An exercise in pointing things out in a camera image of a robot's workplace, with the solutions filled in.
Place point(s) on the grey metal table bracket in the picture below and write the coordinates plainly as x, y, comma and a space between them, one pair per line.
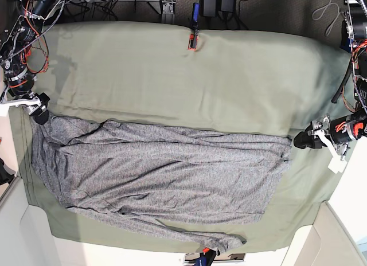
168, 12

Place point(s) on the bottom orange-black clamp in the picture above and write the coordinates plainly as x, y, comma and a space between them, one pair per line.
206, 257

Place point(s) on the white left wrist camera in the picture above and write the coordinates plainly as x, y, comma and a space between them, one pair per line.
337, 164

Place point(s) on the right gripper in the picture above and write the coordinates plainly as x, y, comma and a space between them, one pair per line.
38, 107

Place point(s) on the black power adapter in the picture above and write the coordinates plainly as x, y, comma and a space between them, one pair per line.
226, 5
208, 8

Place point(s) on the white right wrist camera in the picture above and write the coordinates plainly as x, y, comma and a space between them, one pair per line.
5, 105

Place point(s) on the orange-black clamp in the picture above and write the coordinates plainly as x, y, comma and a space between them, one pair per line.
193, 40
206, 257

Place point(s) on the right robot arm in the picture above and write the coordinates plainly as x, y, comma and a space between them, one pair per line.
25, 54

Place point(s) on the black power adapter left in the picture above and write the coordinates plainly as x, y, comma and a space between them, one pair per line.
208, 8

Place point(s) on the green table cloth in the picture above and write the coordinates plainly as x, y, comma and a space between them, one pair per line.
236, 81

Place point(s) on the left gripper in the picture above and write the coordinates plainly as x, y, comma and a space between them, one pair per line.
308, 139

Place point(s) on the top centre orange-black clamp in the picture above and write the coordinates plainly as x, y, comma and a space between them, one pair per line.
193, 40

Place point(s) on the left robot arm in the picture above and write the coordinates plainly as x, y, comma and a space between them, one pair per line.
352, 90

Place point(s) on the black power adapter right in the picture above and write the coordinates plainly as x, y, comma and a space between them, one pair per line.
226, 5

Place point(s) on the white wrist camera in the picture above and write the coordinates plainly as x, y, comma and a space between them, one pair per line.
5, 105
337, 164

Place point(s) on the grey heathered long-sleeve shirt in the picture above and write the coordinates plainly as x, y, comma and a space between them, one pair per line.
138, 176

